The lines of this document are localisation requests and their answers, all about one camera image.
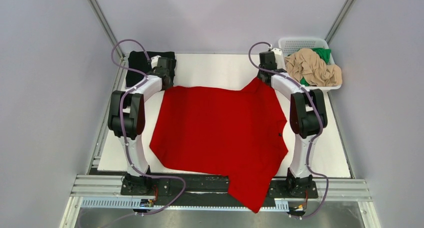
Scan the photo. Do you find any red t-shirt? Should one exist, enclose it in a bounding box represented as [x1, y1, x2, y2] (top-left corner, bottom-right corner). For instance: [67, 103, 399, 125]
[149, 78, 288, 213]

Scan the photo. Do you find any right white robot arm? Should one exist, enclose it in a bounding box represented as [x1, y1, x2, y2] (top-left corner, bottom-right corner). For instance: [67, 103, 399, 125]
[257, 49, 328, 198]

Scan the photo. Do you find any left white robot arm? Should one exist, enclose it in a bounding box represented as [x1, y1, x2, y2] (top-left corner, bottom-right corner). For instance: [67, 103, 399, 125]
[107, 56, 177, 196]

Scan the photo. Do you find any white plastic laundry basket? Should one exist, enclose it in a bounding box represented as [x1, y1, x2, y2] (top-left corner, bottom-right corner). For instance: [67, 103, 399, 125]
[278, 37, 343, 91]

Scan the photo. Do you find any folded black t-shirt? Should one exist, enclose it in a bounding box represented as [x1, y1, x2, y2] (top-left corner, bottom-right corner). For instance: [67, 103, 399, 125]
[125, 51, 176, 88]

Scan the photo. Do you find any beige t-shirt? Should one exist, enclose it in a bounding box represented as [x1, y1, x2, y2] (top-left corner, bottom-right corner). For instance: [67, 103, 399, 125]
[284, 48, 343, 87]

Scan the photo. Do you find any green t-shirt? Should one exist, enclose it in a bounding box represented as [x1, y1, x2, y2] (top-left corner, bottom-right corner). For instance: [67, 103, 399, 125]
[296, 47, 333, 87]

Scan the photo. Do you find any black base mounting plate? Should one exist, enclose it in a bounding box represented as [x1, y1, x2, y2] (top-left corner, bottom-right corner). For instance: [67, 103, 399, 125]
[120, 174, 318, 208]

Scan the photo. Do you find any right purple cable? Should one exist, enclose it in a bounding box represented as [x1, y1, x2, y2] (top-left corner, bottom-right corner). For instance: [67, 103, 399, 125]
[248, 42, 329, 220]

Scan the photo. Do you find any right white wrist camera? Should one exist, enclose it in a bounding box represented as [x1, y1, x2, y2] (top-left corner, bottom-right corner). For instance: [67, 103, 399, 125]
[270, 48, 283, 59]

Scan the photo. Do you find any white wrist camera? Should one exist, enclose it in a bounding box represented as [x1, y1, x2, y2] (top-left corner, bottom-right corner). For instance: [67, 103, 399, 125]
[150, 55, 161, 68]
[270, 48, 283, 59]

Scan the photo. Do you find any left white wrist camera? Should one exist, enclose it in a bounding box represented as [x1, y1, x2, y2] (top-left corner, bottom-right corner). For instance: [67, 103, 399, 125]
[150, 55, 161, 68]

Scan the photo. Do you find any right aluminium frame post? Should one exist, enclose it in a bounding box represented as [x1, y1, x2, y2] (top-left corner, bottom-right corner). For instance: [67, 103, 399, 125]
[325, 0, 356, 44]

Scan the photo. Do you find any aluminium frame post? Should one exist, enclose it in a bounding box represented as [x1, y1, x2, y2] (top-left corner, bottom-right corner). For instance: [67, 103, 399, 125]
[325, 0, 356, 44]
[88, 0, 118, 46]

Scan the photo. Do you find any left aluminium frame post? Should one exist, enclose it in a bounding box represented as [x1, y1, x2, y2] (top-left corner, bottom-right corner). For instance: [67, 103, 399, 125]
[88, 0, 118, 46]

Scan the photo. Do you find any white slotted cable duct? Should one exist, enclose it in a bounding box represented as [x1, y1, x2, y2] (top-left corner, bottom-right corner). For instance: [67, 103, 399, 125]
[81, 197, 290, 212]

